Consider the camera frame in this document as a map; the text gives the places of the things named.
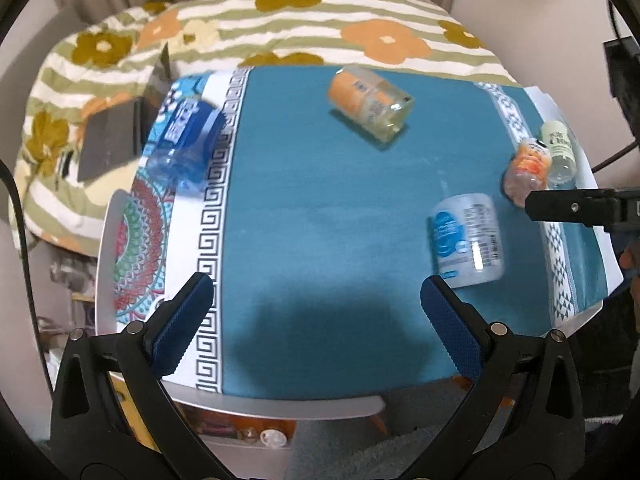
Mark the orange label glass jar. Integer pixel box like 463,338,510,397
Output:
328,65,414,144

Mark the orange fruit label cup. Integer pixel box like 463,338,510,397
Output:
502,138,551,208

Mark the green label clear cup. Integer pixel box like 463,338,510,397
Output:
540,120,576,184

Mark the floral striped duvet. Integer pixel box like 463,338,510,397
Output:
13,0,522,258

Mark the white blue label plastic cup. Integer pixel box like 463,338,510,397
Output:
430,193,504,289

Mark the black cable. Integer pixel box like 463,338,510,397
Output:
0,159,54,391

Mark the teal patterned tablecloth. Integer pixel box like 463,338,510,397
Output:
112,64,624,394

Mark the blue label plastic bottle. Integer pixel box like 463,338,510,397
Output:
145,98,226,194

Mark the black laptop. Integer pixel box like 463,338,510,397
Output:
76,41,174,183

